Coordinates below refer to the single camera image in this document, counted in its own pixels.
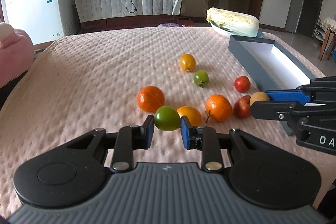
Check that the white chest freezer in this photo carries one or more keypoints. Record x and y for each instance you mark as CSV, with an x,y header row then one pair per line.
x,y
43,20

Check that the small red apple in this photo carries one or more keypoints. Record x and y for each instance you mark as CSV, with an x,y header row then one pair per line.
x,y
242,84

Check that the small green tomato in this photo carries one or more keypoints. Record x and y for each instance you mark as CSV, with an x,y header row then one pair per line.
x,y
201,78

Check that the cabinet with white cloth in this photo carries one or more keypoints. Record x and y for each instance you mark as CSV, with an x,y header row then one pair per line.
x,y
96,11

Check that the wrinkled red apple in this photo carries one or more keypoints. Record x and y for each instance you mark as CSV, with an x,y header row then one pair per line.
x,y
242,107

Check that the yellow orange tomato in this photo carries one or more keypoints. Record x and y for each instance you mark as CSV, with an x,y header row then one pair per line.
x,y
193,115

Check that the tan longan fruit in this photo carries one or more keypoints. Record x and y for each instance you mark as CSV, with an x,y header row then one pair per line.
x,y
258,96

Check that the pink plush toy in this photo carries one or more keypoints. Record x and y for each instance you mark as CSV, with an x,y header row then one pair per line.
x,y
17,53

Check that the pink quilted tablecloth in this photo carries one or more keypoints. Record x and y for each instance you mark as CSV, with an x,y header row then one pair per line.
x,y
57,147

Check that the large orange mandarin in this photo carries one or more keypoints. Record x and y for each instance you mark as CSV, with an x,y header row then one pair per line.
x,y
150,99

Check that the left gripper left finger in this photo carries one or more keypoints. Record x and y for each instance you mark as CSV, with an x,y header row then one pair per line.
x,y
127,140

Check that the napa cabbage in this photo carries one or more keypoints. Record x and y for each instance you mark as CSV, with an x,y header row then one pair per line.
x,y
235,22

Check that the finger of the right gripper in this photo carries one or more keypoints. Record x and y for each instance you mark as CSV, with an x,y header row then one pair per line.
x,y
276,111
291,95

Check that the grey refrigerator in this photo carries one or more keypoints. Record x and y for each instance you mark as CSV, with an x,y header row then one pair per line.
x,y
294,15

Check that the orange mandarin with stem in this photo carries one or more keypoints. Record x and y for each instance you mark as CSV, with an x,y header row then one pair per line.
x,y
218,108

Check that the purple plastic object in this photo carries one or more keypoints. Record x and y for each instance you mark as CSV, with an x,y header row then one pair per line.
x,y
172,25

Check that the grey white cardboard box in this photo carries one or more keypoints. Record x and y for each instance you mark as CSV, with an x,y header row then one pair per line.
x,y
270,66

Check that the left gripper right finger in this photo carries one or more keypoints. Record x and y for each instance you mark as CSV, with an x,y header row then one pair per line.
x,y
204,139

